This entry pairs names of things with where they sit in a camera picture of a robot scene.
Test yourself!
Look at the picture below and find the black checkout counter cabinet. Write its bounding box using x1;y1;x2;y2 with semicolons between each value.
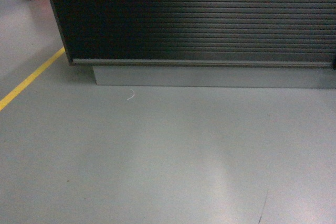
50;0;335;89

